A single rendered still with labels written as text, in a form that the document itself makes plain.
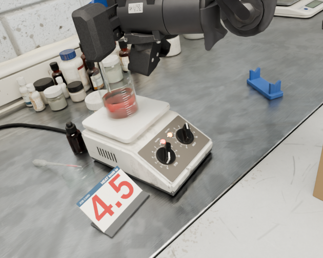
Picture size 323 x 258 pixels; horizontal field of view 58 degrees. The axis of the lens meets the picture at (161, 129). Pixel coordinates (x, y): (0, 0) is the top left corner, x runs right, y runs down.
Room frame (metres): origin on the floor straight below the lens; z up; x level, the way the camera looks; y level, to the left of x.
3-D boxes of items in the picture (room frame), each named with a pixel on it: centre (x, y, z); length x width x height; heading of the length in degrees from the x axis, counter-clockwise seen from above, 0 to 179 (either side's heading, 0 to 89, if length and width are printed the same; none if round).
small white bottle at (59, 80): (0.75, 0.24, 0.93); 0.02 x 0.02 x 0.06
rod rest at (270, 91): (0.58, -0.25, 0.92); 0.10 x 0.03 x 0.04; 10
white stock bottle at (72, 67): (0.78, 0.21, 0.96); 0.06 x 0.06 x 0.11
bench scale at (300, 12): (1.13, -0.57, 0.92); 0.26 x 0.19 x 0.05; 36
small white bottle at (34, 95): (0.71, 0.31, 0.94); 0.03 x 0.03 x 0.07
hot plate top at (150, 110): (0.45, 0.06, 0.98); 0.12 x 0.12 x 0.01; 47
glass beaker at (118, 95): (0.45, 0.06, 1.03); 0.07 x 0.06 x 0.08; 133
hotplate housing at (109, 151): (0.43, 0.04, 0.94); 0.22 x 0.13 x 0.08; 47
